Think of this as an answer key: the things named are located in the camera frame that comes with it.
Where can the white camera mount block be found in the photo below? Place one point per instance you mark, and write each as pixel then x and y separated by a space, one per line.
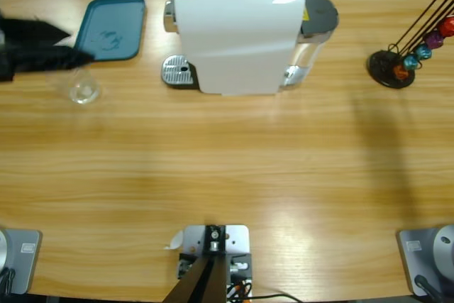
pixel 237 239

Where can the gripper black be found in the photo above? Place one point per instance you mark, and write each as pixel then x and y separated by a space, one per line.
pixel 6 65

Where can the dark camera post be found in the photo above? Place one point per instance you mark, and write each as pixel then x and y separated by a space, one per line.
pixel 202 281

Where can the clear drinking glass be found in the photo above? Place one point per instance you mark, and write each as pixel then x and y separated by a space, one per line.
pixel 83 92

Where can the teal plastic tray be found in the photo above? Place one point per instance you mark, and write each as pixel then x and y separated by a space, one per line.
pixel 117 19

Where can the orange coffee capsule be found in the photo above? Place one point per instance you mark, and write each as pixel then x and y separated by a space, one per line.
pixel 400 73

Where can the red coffee capsule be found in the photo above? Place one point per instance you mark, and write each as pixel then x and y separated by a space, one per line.
pixel 448 26

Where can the black capsule holder stand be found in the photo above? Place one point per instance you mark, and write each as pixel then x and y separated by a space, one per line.
pixel 381 65

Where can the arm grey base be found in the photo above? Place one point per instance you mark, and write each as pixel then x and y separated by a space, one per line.
pixel 25 260
pixel 418 257

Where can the white capsule coffee machine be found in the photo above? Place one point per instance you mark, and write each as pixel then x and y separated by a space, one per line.
pixel 234 40

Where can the teal coffee capsule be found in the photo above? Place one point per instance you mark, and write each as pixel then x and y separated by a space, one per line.
pixel 410 62
pixel 423 52

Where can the purple coffee capsule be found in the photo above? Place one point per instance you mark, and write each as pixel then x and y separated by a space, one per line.
pixel 434 38

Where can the white paper label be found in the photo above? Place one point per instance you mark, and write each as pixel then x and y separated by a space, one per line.
pixel 175 241

